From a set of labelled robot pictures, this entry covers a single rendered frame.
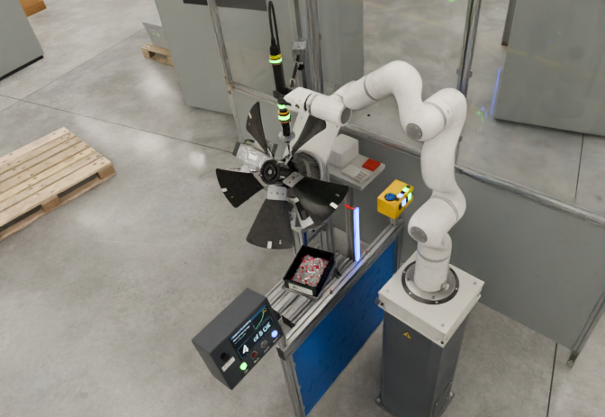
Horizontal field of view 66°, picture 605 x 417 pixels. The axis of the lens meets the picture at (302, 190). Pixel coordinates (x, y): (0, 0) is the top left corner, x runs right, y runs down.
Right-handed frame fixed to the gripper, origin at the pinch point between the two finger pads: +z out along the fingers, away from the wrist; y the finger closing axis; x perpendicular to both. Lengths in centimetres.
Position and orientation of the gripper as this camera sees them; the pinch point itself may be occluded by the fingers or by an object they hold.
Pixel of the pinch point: (281, 92)
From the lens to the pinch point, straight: 186.0
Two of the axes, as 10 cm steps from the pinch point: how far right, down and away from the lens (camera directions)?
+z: -7.6, -3.7, 5.3
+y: 6.4, -5.5, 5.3
